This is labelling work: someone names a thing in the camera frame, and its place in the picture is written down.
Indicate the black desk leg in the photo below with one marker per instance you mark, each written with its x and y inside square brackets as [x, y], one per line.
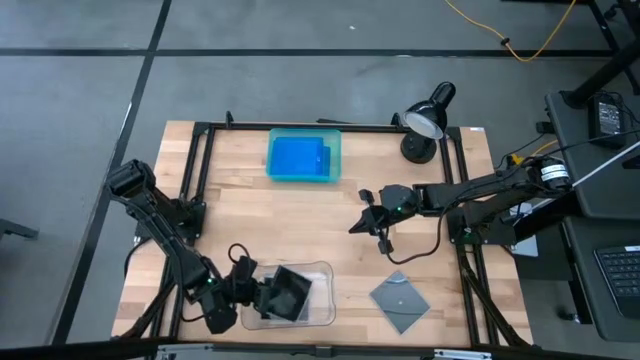
[600, 75]

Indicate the teal translucent plastic bin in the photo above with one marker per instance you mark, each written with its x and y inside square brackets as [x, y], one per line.
[337, 155]

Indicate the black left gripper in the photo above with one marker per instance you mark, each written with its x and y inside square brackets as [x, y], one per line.
[245, 287]

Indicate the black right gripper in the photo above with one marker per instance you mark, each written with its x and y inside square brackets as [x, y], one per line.
[397, 200]

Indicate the clear plastic bin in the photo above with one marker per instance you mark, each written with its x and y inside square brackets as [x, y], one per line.
[322, 280]

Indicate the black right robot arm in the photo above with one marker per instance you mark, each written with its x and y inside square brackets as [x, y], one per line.
[475, 192]

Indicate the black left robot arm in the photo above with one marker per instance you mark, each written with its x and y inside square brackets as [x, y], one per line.
[165, 235]

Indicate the black power adapter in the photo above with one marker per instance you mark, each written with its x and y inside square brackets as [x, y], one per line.
[606, 120]

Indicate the dark grey side desk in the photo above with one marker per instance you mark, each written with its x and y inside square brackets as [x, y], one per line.
[610, 205]
[585, 300]

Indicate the black furniture foot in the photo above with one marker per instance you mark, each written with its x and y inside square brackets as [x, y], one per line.
[15, 229]

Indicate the black laptop keyboard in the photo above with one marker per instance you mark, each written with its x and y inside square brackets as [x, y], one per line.
[622, 277]

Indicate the yellow plug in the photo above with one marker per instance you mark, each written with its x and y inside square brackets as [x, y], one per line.
[517, 160]

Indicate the small black floor object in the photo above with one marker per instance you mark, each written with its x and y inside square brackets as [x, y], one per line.
[567, 315]

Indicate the small black plug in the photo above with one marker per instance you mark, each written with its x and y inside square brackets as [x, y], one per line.
[542, 127]

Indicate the black aluminium table frame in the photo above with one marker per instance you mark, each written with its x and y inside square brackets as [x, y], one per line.
[360, 127]

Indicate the white rig pole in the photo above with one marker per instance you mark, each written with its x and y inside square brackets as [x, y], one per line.
[605, 167]

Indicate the black desk lamp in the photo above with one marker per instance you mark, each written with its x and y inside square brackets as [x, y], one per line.
[430, 112]

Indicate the white control box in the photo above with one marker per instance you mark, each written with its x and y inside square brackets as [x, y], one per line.
[526, 247]

